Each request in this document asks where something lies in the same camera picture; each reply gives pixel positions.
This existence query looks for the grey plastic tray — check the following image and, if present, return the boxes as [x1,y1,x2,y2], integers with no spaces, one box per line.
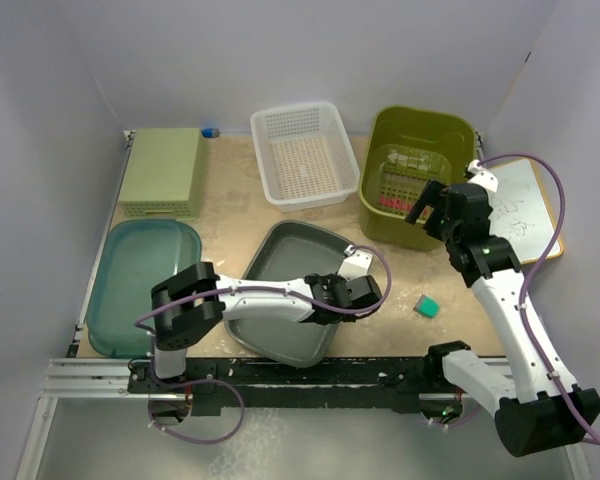
[226,221,350,368]

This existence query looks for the light green plastic basket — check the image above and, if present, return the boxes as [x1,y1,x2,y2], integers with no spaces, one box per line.
[118,128,208,219]

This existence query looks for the teal transparent plastic tub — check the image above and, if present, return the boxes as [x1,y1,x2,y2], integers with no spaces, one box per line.
[85,219,202,359]

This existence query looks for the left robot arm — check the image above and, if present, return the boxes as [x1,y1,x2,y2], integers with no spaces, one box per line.
[148,261,391,392]

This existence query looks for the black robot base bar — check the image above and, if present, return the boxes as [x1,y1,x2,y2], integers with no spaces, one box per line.
[128,357,457,416]

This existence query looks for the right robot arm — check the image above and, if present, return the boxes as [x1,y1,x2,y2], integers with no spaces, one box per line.
[406,180,600,457]

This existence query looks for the pink item under bin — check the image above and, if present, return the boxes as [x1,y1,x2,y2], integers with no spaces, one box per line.
[378,195,415,215]

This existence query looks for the olive green plastic bin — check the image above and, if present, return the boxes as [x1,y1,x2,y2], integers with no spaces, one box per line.
[358,106,476,251]

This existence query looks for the green whiteboard eraser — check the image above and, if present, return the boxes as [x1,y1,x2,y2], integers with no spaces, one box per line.
[413,295,440,318]

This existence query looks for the white perforated plastic basket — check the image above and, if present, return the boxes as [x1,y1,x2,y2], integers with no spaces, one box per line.
[250,101,360,212]

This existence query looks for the small blue object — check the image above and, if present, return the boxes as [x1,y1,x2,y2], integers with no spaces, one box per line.
[201,128,219,139]

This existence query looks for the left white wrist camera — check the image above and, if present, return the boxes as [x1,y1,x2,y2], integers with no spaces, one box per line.
[337,245,373,281]

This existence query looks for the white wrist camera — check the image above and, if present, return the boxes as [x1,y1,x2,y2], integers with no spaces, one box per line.
[337,245,373,281]
[466,159,499,194]

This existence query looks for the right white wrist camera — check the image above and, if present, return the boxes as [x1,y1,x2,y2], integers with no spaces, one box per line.
[466,159,499,194]

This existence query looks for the small whiteboard yellow frame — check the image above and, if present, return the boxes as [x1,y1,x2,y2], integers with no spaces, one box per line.
[484,157,556,264]

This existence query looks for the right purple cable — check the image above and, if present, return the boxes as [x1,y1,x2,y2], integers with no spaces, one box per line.
[427,154,600,449]

